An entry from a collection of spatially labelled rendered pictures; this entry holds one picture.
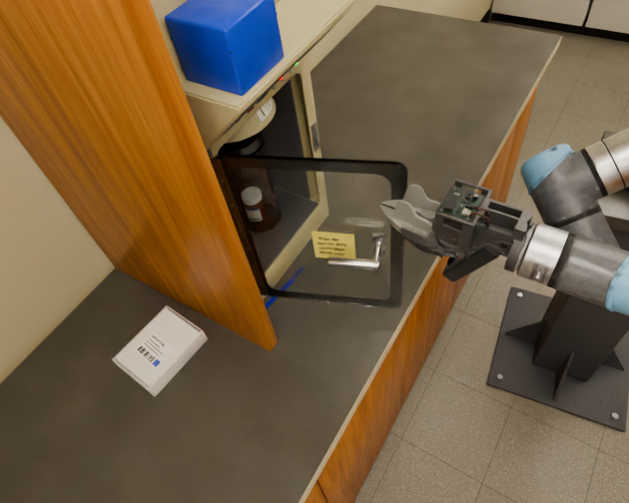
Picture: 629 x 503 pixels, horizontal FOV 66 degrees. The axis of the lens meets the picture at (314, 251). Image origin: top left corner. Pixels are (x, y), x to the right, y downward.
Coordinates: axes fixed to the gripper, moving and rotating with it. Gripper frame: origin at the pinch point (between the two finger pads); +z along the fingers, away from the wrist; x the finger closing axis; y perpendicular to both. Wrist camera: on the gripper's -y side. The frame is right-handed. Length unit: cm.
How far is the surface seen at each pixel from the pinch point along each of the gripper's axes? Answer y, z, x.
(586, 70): -131, -5, -266
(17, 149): 1, 71, 17
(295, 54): 19.7, 17.0, -4.9
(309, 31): 20.0, 18.1, -10.5
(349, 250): -12.7, 7.1, 1.0
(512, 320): -130, -22, -73
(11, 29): 30, 44, 17
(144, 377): -33, 37, 35
